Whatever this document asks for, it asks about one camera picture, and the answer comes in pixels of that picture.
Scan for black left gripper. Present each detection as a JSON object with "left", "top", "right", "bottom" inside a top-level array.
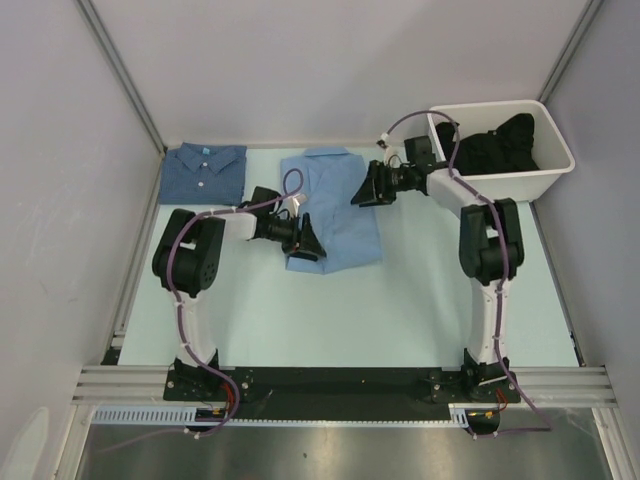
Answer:
[{"left": 264, "top": 213, "right": 325, "bottom": 261}]

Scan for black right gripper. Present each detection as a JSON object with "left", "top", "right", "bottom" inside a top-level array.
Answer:
[{"left": 350, "top": 161, "right": 414, "bottom": 209}]

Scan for light blue long sleeve shirt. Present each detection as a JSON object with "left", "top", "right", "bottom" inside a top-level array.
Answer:
[{"left": 280, "top": 147, "right": 383, "bottom": 275}]

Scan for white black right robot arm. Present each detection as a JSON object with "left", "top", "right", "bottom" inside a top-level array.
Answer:
[{"left": 351, "top": 134, "right": 524, "bottom": 404}]

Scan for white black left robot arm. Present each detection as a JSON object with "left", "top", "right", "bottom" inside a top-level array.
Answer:
[{"left": 152, "top": 187, "right": 326, "bottom": 400}]

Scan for folded dark blue checked shirt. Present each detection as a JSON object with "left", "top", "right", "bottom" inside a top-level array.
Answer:
[{"left": 158, "top": 143, "right": 247, "bottom": 206}]

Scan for black shirt in bin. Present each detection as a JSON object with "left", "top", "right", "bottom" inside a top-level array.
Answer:
[{"left": 453, "top": 113, "right": 539, "bottom": 176}]

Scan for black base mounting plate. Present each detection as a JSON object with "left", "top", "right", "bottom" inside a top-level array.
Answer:
[{"left": 163, "top": 365, "right": 521, "bottom": 422}]

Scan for white plastic bin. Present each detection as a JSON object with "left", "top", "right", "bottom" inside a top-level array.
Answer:
[{"left": 427, "top": 100, "right": 575, "bottom": 202}]

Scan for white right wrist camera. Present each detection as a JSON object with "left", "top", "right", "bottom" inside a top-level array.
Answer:
[{"left": 376, "top": 131, "right": 398, "bottom": 166}]

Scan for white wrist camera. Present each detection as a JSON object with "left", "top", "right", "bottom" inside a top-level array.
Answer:
[
  {"left": 376, "top": 131, "right": 398, "bottom": 166},
  {"left": 286, "top": 194, "right": 307, "bottom": 217}
]

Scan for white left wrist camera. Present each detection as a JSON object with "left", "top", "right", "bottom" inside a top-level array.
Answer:
[{"left": 286, "top": 194, "right": 307, "bottom": 217}]

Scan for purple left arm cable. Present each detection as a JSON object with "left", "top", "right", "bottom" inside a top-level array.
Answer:
[{"left": 99, "top": 169, "right": 306, "bottom": 443}]

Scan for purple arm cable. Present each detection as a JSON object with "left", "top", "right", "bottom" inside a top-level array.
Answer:
[
  {"left": 379, "top": 110, "right": 551, "bottom": 438},
  {"left": 99, "top": 169, "right": 306, "bottom": 443}
]

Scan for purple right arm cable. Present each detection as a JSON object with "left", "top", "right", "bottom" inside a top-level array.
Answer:
[{"left": 379, "top": 110, "right": 551, "bottom": 438}]

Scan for white slotted cable duct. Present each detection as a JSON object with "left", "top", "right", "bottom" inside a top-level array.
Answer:
[{"left": 92, "top": 405, "right": 468, "bottom": 429}]

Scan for aluminium frame rail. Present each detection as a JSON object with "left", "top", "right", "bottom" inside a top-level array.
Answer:
[{"left": 71, "top": 366, "right": 617, "bottom": 408}]

